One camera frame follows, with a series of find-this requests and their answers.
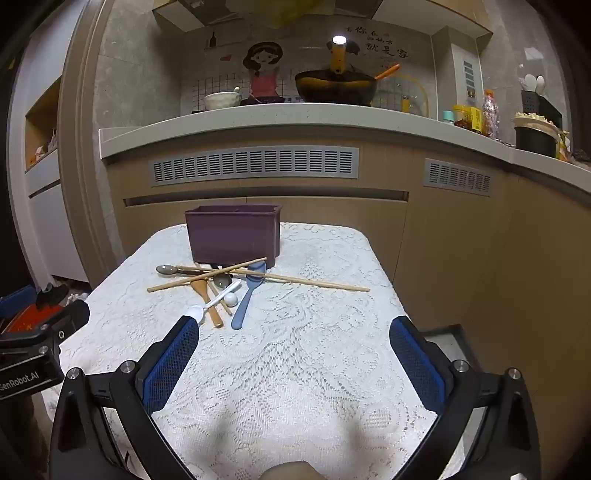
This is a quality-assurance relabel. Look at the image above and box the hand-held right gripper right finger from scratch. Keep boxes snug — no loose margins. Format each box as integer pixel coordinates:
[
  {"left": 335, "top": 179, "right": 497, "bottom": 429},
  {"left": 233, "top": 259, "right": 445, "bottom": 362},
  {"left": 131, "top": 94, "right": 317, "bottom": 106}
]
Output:
[{"left": 389, "top": 316, "right": 541, "bottom": 480}]

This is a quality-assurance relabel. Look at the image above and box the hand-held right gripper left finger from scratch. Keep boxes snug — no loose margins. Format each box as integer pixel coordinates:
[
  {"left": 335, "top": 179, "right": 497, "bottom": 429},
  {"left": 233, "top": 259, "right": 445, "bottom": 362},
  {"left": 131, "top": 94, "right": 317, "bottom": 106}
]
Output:
[{"left": 48, "top": 315, "right": 200, "bottom": 480}]

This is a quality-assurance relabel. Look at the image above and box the wooden spoon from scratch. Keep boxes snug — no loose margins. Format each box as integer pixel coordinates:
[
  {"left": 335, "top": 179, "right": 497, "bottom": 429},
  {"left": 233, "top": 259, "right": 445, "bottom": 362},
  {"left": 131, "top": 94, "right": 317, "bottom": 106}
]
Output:
[{"left": 191, "top": 278, "right": 225, "bottom": 329}]

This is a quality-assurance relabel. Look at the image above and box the metal spoon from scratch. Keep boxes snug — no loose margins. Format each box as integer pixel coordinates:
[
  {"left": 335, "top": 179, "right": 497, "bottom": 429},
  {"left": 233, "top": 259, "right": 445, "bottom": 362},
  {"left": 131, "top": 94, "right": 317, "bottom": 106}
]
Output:
[
  {"left": 156, "top": 264, "right": 222, "bottom": 278},
  {"left": 210, "top": 265, "right": 259, "bottom": 287}
]

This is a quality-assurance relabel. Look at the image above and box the blue plastic spoon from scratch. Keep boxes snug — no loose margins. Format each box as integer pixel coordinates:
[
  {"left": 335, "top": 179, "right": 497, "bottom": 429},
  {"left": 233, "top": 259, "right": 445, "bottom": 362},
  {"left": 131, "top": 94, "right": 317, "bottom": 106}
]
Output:
[{"left": 230, "top": 262, "right": 267, "bottom": 330}]

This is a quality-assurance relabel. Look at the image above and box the purple utensil holder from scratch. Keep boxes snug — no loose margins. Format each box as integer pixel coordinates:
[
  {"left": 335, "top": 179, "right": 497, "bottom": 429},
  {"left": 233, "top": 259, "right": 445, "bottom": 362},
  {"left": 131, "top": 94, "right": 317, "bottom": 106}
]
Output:
[{"left": 185, "top": 204, "right": 282, "bottom": 268}]

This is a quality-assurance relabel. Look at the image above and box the red box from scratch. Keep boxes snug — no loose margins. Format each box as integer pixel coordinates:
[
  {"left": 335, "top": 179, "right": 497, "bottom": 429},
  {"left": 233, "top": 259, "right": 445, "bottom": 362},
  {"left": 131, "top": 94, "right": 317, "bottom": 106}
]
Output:
[{"left": 0, "top": 302, "right": 63, "bottom": 334}]

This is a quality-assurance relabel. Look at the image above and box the white lace tablecloth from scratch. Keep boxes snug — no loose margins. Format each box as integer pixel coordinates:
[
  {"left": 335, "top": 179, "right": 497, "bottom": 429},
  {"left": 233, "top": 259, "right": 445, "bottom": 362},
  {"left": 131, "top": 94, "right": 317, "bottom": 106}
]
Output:
[{"left": 41, "top": 223, "right": 467, "bottom": 480}]

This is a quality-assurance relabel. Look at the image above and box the short grey vent grille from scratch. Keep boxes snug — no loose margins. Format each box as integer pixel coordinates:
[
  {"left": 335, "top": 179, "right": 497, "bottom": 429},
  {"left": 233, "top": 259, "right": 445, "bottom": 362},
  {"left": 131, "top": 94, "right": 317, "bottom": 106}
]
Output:
[{"left": 423, "top": 158, "right": 495, "bottom": 198}]

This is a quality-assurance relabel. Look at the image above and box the long grey vent grille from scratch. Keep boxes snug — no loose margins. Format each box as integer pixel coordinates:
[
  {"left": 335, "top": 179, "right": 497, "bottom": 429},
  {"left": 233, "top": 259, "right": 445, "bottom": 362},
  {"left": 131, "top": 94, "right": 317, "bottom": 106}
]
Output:
[{"left": 149, "top": 145, "right": 360, "bottom": 188}]

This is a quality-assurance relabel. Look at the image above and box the black pot with beige lid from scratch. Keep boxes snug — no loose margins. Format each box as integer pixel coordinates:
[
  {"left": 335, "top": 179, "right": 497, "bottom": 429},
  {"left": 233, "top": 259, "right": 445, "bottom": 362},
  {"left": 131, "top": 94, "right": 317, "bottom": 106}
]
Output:
[{"left": 512, "top": 112, "right": 561, "bottom": 158}]

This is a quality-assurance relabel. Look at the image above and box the clear bottle with red cap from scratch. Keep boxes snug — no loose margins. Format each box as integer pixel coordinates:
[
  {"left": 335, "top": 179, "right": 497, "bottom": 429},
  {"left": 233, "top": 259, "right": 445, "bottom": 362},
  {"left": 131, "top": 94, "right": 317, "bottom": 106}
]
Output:
[{"left": 482, "top": 89, "right": 501, "bottom": 139}]

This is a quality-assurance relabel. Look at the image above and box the white bowl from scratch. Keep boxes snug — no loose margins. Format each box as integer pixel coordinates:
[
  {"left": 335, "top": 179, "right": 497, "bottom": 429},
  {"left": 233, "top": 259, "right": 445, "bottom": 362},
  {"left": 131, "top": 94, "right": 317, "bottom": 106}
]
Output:
[{"left": 204, "top": 87, "right": 242, "bottom": 111}]

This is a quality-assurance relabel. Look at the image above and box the glass lid with yellow rim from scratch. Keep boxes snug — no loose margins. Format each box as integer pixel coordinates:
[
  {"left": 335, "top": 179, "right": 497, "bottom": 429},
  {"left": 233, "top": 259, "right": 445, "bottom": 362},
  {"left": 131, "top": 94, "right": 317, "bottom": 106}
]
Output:
[{"left": 374, "top": 74, "right": 431, "bottom": 117}]

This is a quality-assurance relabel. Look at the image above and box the black cutlery caddy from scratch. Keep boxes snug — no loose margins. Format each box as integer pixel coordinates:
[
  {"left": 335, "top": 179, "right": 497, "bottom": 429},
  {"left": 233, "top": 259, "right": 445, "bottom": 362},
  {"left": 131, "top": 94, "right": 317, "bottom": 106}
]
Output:
[{"left": 519, "top": 74, "right": 563, "bottom": 127}]

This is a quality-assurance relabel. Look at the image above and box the black wok with orange handle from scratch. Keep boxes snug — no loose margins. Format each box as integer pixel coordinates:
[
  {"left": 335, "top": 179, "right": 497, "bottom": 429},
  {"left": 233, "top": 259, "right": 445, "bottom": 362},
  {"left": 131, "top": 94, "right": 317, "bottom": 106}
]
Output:
[{"left": 294, "top": 64, "right": 402, "bottom": 107}]

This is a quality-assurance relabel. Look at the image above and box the white wall box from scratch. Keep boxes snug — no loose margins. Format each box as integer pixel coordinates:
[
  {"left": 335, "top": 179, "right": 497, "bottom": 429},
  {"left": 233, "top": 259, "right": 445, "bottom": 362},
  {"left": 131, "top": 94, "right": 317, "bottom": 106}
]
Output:
[{"left": 434, "top": 25, "right": 481, "bottom": 121}]

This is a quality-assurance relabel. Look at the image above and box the cartoon wall sticker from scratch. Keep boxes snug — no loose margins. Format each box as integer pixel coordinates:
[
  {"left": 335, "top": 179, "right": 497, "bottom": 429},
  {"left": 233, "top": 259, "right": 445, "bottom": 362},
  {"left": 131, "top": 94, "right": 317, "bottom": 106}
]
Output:
[{"left": 242, "top": 41, "right": 284, "bottom": 104}]

